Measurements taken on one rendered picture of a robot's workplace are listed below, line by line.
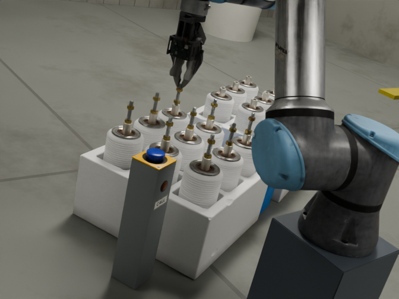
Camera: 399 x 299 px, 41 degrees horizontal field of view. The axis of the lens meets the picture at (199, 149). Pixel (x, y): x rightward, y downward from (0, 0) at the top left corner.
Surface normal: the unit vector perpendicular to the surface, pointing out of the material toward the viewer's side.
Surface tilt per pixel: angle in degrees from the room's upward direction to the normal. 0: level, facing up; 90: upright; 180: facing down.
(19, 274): 0
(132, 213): 90
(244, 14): 94
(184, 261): 90
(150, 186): 90
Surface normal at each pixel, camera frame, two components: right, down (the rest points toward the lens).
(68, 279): 0.21, -0.89
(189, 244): -0.48, 0.26
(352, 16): -0.78, 0.10
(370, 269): 0.59, 0.44
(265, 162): -0.92, 0.08
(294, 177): 0.22, 0.64
